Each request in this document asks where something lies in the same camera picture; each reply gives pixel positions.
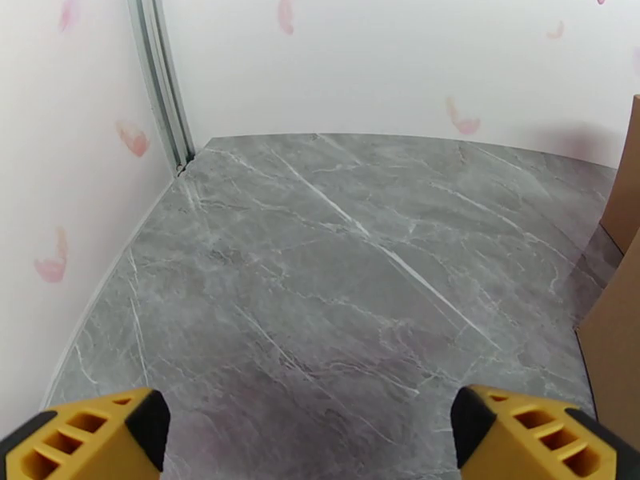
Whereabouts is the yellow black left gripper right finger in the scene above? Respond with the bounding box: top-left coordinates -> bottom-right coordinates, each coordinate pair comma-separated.
450,385 -> 640,480

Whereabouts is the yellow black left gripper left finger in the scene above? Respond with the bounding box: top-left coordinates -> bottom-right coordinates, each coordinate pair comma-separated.
0,387 -> 171,480

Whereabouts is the cardboard box with cut tape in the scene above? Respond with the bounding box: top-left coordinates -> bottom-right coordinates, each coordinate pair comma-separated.
574,246 -> 640,437

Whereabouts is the brown cardboard box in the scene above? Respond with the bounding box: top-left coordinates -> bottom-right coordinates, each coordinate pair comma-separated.
598,93 -> 640,256

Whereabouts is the aluminium frame corner post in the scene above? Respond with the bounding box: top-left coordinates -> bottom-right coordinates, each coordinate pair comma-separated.
126,0 -> 196,170

